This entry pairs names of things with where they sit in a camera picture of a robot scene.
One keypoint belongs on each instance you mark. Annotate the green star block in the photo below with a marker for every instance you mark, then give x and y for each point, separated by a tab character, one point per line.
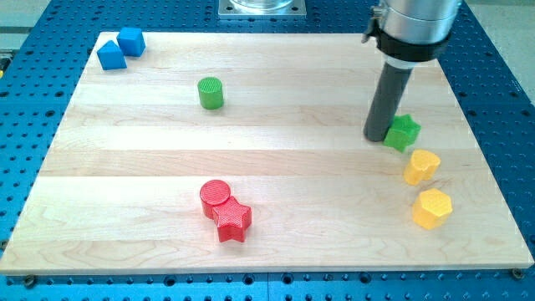
402	133

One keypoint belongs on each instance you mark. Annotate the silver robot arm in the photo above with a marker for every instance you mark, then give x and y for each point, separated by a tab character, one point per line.
408	32

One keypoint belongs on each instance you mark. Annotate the red star block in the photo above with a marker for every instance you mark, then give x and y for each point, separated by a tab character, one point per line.
232	220

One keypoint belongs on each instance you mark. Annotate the red cylinder block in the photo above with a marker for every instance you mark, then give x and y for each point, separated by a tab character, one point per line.
213	194

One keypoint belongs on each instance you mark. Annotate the green cylinder block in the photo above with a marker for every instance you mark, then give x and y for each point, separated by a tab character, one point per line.
210	93

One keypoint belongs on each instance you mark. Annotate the light wooden board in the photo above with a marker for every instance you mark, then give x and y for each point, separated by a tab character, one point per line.
118	191

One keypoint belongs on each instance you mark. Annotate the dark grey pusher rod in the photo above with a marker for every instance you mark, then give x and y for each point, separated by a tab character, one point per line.
389	90

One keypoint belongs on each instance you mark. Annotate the yellow heart block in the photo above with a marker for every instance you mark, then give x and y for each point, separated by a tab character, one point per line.
422	166

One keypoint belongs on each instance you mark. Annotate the blue cube block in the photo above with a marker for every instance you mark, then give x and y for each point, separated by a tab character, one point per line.
131	41

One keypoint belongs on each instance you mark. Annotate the yellow hexagon block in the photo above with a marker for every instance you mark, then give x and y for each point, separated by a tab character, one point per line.
431	208

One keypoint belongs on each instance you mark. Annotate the blue triangular block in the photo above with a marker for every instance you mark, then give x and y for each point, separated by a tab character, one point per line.
111	57

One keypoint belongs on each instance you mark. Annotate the blue perforated mounting plate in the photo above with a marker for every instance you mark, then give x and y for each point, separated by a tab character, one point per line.
43	75

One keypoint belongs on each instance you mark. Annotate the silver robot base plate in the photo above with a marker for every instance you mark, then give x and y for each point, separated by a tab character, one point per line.
261	8

